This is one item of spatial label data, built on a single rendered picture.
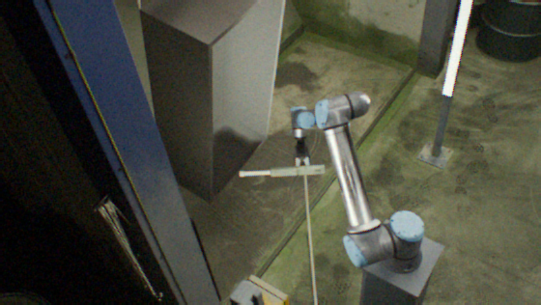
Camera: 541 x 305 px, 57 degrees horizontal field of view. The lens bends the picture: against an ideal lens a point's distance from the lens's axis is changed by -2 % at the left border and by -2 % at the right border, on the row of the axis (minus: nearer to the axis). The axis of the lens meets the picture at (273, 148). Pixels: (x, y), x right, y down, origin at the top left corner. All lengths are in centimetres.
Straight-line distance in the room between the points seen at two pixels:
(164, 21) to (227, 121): 132
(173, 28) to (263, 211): 165
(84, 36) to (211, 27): 92
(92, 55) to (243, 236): 221
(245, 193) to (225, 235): 35
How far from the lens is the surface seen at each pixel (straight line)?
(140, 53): 371
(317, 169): 284
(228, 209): 339
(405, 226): 223
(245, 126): 324
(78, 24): 119
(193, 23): 207
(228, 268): 315
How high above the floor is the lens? 274
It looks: 47 degrees down
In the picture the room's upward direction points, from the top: 7 degrees counter-clockwise
